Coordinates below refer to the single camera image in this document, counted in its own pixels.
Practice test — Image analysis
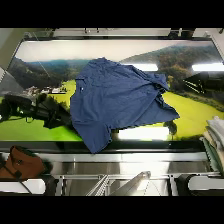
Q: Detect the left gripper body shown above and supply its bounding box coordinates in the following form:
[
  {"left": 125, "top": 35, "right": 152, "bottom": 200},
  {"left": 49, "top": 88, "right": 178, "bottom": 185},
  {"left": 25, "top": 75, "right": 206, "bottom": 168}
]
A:
[{"left": 41, "top": 96, "right": 73, "bottom": 130}]

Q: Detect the brown garment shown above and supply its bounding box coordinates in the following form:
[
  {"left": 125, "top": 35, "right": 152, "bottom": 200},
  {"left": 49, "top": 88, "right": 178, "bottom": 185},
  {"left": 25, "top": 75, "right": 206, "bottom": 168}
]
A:
[{"left": 0, "top": 145, "right": 52, "bottom": 182}]

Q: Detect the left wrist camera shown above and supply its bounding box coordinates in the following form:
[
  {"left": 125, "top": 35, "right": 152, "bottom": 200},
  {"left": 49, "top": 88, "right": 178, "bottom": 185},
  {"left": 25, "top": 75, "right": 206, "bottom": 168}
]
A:
[{"left": 33, "top": 92, "right": 48, "bottom": 107}]

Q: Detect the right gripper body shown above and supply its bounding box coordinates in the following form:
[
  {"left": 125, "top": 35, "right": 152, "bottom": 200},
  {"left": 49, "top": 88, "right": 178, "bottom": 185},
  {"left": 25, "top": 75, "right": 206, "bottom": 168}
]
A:
[{"left": 182, "top": 73, "right": 211, "bottom": 95}]

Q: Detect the black cable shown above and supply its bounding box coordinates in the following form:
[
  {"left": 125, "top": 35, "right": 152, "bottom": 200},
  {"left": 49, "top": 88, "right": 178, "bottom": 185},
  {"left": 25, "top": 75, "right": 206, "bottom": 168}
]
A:
[{"left": 4, "top": 161, "right": 36, "bottom": 196}]

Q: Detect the white garment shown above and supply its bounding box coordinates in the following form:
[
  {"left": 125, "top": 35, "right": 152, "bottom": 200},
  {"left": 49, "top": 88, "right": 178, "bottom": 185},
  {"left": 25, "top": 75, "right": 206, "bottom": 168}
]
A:
[{"left": 203, "top": 115, "right": 224, "bottom": 149}]

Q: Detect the blue T-shirt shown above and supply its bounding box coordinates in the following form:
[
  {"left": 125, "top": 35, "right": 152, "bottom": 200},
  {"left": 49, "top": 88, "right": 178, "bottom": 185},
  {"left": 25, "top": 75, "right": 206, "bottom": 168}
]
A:
[{"left": 69, "top": 57, "right": 181, "bottom": 155}]

